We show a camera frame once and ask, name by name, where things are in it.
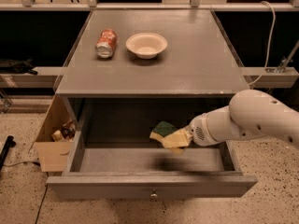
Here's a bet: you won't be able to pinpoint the black cable on floor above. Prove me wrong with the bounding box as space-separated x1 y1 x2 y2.
2 161 50 224

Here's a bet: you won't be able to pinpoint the cardboard box on floor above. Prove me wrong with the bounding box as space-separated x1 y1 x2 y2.
34 96 73 172

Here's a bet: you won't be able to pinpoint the white paper bowl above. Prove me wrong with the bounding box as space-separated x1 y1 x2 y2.
126 33 168 59

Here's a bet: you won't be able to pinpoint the metal drawer knob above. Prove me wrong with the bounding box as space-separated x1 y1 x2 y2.
149 189 159 200

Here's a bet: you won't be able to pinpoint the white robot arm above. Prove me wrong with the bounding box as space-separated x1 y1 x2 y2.
162 90 299 149

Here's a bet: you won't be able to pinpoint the orange soda can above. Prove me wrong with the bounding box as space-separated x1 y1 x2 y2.
95 29 118 59

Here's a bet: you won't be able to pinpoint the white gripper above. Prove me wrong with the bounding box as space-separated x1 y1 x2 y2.
162 113 218 148

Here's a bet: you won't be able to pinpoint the grey open top drawer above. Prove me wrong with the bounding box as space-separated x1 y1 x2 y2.
47 132 257 200

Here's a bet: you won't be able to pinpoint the black object on shelf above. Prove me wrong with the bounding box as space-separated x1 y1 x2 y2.
0 59 38 75

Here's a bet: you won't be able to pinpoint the black pole on floor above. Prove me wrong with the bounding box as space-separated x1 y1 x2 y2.
0 135 16 170

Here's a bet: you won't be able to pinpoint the grey cabinet with top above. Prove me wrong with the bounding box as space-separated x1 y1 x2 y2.
53 8 254 133

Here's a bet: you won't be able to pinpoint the white cable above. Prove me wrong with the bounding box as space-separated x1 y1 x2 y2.
248 0 278 87

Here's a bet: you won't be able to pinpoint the items inside cardboard box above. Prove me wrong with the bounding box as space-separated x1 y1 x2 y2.
51 121 76 142

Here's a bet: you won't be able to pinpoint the green and yellow sponge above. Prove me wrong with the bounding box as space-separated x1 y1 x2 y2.
149 121 185 155

